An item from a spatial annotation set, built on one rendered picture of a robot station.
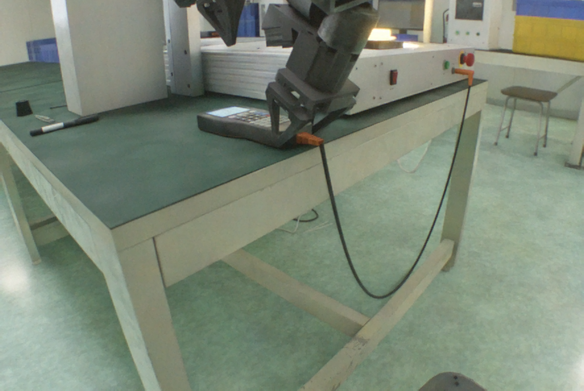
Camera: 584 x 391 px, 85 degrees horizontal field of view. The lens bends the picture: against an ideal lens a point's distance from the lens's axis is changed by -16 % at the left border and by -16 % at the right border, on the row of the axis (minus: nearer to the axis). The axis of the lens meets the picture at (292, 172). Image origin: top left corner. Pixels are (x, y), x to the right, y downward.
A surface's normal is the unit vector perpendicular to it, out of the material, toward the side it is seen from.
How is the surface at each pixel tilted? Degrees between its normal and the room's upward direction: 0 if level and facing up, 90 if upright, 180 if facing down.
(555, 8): 90
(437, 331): 0
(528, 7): 90
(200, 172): 0
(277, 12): 90
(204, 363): 0
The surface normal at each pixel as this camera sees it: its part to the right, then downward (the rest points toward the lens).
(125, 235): 0.74, 0.24
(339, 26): -0.44, 0.48
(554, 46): -0.66, 0.29
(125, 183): -0.02, -0.92
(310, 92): 0.36, -0.68
